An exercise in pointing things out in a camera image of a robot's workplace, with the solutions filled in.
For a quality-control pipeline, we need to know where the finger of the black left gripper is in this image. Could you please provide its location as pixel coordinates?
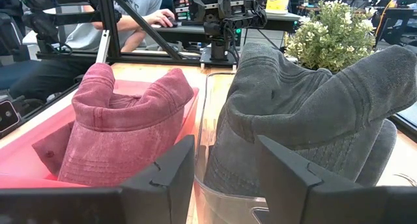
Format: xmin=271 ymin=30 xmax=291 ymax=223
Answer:
xmin=188 ymin=0 xmax=206 ymax=22
xmin=217 ymin=0 xmax=233 ymax=21

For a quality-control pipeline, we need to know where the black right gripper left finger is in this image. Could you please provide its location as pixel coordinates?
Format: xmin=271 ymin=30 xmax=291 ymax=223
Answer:
xmin=0 ymin=135 xmax=196 ymax=224

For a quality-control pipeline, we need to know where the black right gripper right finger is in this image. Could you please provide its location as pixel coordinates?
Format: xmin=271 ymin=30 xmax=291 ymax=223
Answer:
xmin=257 ymin=135 xmax=417 ymax=224

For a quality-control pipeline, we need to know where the maroon baseball cap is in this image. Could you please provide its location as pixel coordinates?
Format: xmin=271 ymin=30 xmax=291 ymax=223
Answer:
xmin=31 ymin=119 xmax=76 ymax=178
xmin=57 ymin=63 xmax=195 ymax=188

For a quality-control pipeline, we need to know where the dark grey baseball cap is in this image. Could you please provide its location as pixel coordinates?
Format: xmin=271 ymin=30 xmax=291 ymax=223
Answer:
xmin=354 ymin=119 xmax=399 ymax=188
xmin=203 ymin=42 xmax=417 ymax=199

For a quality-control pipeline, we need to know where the black office desk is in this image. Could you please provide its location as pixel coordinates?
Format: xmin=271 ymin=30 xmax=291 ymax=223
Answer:
xmin=151 ymin=11 xmax=302 ymax=44

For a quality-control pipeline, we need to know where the person's hand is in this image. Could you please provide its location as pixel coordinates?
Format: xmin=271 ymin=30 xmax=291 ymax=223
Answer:
xmin=143 ymin=8 xmax=176 ymax=28

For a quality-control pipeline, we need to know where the person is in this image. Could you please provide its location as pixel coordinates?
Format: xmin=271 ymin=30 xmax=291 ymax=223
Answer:
xmin=9 ymin=0 xmax=177 ymax=101

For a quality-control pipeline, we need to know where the clear plastic bin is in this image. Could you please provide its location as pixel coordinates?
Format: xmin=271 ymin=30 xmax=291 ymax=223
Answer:
xmin=194 ymin=70 xmax=417 ymax=224

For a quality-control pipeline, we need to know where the silver aluminium bar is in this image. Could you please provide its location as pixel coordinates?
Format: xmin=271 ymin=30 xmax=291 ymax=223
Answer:
xmin=95 ymin=29 xmax=111 ymax=64

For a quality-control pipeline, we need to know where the green potted plant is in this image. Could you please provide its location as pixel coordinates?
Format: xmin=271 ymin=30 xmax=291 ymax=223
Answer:
xmin=285 ymin=0 xmax=377 ymax=72

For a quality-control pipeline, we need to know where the red translucent plastic bin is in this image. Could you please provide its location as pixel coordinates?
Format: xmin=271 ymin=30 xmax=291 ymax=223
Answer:
xmin=0 ymin=79 xmax=201 ymax=189

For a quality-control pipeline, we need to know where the black camera module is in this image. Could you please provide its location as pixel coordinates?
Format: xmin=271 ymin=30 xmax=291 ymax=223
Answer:
xmin=0 ymin=99 xmax=21 ymax=134

